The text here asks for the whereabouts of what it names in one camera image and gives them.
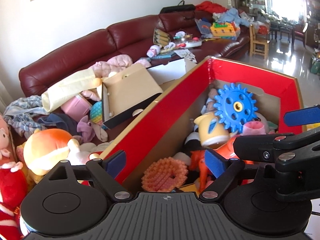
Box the orange spiky rubber mat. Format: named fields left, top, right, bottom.
left=142, top=157, right=188, bottom=192

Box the Mickey Mouse plush toy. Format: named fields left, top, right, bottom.
left=181, top=126, right=205, bottom=157

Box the orange plastic horse toy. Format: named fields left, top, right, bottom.
left=184, top=133, right=239, bottom=192

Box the blue plastic gear toy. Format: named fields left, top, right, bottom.
left=214, top=83, right=258, bottom=133

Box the red cardboard food box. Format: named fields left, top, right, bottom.
left=101, top=57, right=306, bottom=192

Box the orange round plush toy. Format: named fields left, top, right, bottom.
left=23, top=128, right=73, bottom=176

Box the wooden chair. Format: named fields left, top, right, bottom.
left=249, top=24, right=270, bottom=60

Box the open beige cardboard box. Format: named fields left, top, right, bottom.
left=101, top=63, right=163, bottom=129

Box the colourful building block toy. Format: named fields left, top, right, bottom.
left=210, top=22, right=241, bottom=40

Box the dark red leather sofa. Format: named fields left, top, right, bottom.
left=18, top=11, right=252, bottom=98

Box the black bag on sofa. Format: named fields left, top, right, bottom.
left=160, top=0, right=196, bottom=14

